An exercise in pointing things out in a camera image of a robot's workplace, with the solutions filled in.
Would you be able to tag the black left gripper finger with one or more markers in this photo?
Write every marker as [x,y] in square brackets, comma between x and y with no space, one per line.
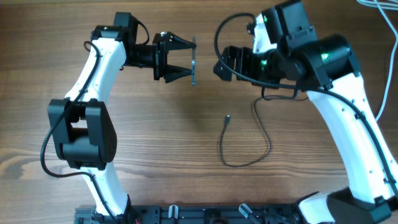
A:
[177,43]
[173,73]

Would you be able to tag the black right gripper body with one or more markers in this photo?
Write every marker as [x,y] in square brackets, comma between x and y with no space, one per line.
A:
[264,66]

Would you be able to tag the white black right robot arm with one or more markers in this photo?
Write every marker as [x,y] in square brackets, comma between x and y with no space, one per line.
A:
[288,54]

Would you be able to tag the black mounting rail base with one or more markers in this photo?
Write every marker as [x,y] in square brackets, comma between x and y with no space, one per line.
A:
[154,214]

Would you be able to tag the blue screen smartphone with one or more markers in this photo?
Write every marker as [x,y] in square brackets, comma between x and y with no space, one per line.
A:
[194,62]

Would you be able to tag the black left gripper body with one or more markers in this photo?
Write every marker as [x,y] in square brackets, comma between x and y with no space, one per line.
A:
[159,56]

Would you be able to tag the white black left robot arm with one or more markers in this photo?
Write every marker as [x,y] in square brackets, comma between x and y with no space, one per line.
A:
[80,125]

